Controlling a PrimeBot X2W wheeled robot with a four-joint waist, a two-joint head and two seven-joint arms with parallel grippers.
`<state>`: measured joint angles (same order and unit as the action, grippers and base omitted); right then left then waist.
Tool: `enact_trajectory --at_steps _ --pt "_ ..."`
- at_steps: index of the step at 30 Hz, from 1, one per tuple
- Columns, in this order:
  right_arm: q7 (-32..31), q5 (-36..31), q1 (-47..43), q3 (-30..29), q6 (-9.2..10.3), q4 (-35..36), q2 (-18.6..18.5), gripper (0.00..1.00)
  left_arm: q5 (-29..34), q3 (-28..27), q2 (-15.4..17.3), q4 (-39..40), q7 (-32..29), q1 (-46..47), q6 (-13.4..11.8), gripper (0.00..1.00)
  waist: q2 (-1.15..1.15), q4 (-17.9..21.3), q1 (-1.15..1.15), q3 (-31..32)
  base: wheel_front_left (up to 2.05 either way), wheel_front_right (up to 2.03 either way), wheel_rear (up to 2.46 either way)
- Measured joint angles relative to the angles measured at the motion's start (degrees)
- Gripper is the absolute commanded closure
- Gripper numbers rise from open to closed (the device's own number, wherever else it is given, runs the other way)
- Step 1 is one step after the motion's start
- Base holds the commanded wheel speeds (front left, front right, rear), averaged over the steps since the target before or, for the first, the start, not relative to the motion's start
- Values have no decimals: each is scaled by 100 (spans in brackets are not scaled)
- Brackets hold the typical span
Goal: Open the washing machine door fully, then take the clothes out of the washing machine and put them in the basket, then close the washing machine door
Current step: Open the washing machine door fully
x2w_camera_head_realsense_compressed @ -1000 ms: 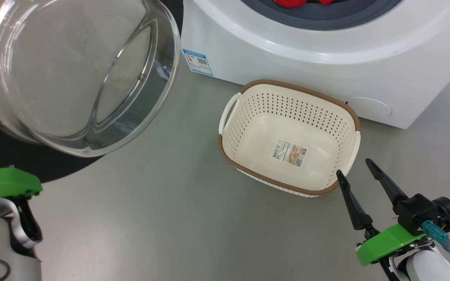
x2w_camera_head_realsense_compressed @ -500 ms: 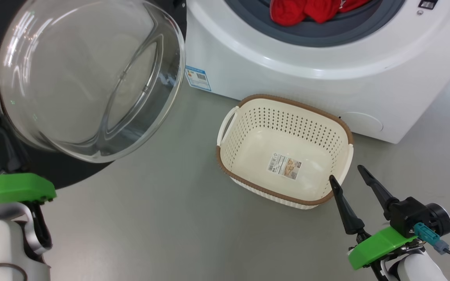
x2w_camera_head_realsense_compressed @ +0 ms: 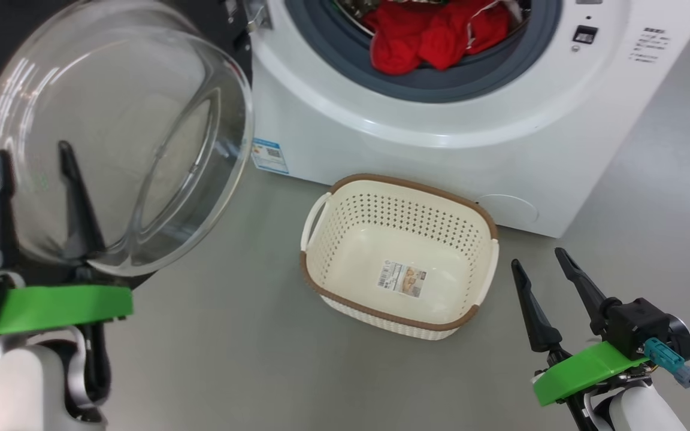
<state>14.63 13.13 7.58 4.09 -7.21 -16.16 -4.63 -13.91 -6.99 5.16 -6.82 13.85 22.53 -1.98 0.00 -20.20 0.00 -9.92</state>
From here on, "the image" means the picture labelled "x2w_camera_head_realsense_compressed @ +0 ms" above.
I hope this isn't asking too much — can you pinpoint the blue white energy label sticker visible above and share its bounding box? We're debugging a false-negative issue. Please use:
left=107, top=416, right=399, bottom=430
left=252, top=138, right=290, bottom=175

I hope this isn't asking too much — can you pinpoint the printed paper label sticker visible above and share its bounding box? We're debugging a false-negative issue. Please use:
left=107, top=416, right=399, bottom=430
left=378, top=260, right=428, bottom=296

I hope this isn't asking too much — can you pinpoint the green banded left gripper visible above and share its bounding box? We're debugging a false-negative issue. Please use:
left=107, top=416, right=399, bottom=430
left=0, top=141, right=134, bottom=338

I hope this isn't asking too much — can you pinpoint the teal plug black cable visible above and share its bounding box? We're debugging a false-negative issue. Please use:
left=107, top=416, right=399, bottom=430
left=644, top=337, right=690, bottom=399

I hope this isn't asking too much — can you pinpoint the cream perforated basket brown rim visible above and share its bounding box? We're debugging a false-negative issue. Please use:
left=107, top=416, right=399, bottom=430
left=299, top=174, right=500, bottom=341

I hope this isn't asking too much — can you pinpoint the white front-load washing machine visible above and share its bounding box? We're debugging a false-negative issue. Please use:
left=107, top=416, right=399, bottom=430
left=248, top=0, right=690, bottom=239

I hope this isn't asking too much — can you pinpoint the glass washing machine door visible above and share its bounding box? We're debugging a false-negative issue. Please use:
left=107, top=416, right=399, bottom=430
left=0, top=0, right=256, bottom=292

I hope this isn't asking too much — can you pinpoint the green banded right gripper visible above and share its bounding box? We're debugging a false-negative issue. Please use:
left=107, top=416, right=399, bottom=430
left=511, top=247, right=651, bottom=408

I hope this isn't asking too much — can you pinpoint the red garment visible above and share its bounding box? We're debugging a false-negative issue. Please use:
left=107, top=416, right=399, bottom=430
left=362, top=0, right=512, bottom=76

